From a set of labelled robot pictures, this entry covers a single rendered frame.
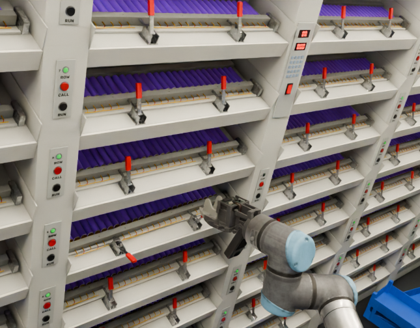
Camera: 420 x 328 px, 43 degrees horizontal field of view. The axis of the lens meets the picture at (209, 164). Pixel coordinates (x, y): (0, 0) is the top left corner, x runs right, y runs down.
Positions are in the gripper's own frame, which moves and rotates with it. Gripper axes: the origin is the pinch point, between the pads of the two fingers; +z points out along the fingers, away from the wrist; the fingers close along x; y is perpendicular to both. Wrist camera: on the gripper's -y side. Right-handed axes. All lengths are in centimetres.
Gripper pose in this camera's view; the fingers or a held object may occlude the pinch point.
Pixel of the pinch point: (204, 211)
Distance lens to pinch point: 155.3
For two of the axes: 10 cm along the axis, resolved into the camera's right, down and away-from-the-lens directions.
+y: 0.6, -9.5, -3.2
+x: -7.5, 1.7, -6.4
